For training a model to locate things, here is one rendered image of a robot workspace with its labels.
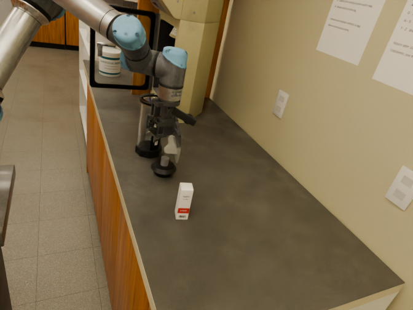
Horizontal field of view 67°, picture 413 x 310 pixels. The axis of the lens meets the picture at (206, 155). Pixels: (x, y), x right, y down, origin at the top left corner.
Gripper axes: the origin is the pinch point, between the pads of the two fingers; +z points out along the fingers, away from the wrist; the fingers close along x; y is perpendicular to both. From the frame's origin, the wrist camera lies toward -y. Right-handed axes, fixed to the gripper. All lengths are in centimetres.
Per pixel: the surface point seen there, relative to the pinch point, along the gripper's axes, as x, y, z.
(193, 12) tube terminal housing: -35, -29, -42
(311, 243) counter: 50, -22, 9
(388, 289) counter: 72, -28, 9
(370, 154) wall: 46, -46, -17
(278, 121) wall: 2, -58, -6
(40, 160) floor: -170, 3, 102
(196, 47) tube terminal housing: -34, -33, -28
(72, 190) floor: -121, -7, 102
